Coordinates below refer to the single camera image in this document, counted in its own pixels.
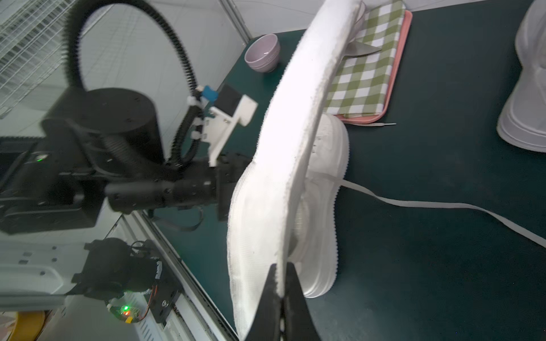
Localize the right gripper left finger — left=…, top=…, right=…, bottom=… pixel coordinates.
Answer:
left=245, top=264, right=282, bottom=341

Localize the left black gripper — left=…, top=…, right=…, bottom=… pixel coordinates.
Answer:
left=105, top=153, right=251, bottom=221

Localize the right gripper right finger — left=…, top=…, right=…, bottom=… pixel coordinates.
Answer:
left=282, top=262, right=321, bottom=341

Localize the white insole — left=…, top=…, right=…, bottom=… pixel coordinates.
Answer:
left=227, top=1, right=361, bottom=340

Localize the white sneaker with laces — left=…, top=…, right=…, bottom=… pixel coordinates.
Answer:
left=287, top=112, right=546, bottom=299

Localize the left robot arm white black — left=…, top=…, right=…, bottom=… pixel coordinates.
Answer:
left=1, top=88, right=250, bottom=234

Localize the purple bowl on table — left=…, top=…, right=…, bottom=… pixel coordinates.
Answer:
left=244, top=34, right=281, bottom=73

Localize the pink tray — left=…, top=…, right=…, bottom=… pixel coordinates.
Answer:
left=337, top=10, right=413, bottom=126

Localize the green white checkered cloth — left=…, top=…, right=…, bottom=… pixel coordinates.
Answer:
left=324, top=1, right=407, bottom=119

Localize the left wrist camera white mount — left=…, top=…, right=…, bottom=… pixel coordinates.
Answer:
left=198, top=85, right=258, bottom=168

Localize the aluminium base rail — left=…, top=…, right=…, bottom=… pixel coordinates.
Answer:
left=109, top=212, right=239, bottom=340

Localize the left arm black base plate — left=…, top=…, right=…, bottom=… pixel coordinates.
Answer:
left=67, top=238, right=183, bottom=324

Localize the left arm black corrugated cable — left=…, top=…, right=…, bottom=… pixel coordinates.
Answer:
left=61, top=0, right=206, bottom=169

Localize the metal spatula wooden handle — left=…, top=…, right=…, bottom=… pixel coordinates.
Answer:
left=344, top=41, right=382, bottom=58

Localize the white wire basket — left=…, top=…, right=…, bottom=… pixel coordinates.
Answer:
left=1, top=0, right=75, bottom=118

